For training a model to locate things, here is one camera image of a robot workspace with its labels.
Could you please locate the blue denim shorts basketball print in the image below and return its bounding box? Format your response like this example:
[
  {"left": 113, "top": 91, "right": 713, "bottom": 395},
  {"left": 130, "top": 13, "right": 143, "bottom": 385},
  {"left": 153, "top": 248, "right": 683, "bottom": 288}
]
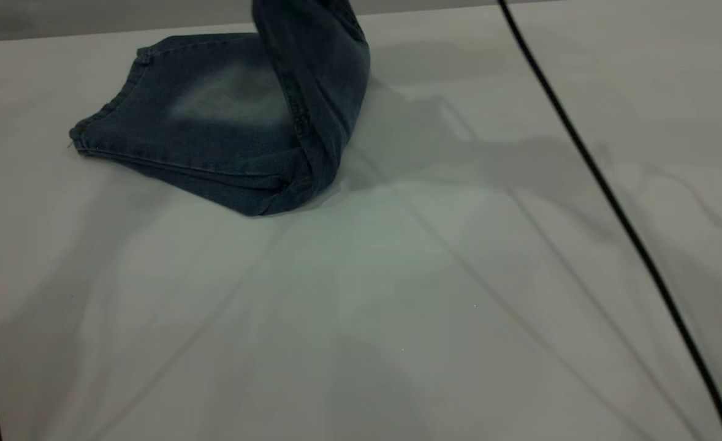
[{"left": 69, "top": 0, "right": 372, "bottom": 217}]

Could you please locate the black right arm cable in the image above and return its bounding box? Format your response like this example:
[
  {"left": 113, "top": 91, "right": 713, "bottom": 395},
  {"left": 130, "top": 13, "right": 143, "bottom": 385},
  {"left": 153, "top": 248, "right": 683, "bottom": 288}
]
[{"left": 496, "top": 0, "right": 722, "bottom": 441}]

